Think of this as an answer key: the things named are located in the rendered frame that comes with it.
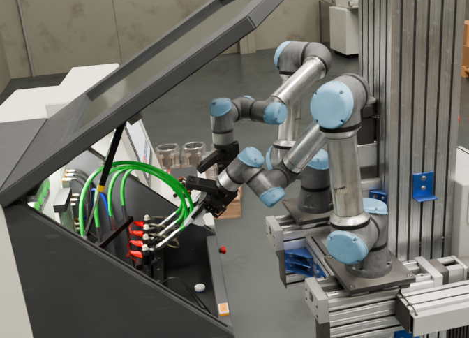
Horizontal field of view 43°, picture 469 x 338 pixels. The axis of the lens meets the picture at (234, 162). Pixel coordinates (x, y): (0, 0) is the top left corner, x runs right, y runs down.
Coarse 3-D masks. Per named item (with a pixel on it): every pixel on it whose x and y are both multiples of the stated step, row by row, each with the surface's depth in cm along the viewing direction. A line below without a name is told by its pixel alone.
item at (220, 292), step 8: (208, 240) 236; (216, 240) 236; (208, 248) 231; (216, 248) 230; (208, 256) 225; (216, 256) 223; (216, 264) 218; (216, 272) 213; (216, 280) 208; (224, 280) 208; (216, 288) 203; (224, 288) 202; (216, 296) 198; (224, 296) 198; (216, 304) 194; (216, 312) 190; (224, 320) 186
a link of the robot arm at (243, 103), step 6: (240, 96) 211; (246, 96) 210; (234, 102) 205; (240, 102) 206; (246, 102) 205; (252, 102) 204; (240, 108) 205; (246, 108) 204; (240, 114) 205; (246, 114) 204; (246, 120) 208
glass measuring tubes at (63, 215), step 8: (64, 192) 205; (56, 200) 199; (64, 200) 198; (56, 208) 196; (64, 208) 196; (56, 216) 197; (64, 216) 198; (72, 216) 210; (64, 224) 199; (72, 224) 208
